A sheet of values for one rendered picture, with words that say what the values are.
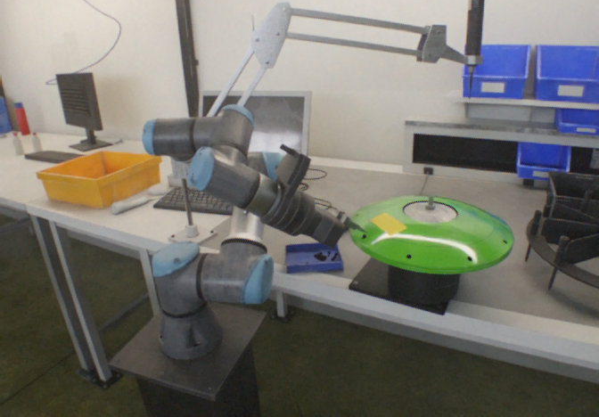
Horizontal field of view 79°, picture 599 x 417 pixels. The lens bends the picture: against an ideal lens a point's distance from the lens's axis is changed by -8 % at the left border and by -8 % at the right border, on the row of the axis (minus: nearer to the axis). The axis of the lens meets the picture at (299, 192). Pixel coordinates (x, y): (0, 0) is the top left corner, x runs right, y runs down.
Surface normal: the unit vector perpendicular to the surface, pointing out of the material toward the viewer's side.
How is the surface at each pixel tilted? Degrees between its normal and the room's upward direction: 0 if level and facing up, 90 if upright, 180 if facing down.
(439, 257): 24
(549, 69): 90
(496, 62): 90
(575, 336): 0
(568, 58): 90
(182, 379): 0
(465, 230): 11
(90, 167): 86
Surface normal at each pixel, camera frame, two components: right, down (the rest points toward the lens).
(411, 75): -0.46, 0.33
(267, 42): 0.04, 0.36
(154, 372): -0.04, -0.93
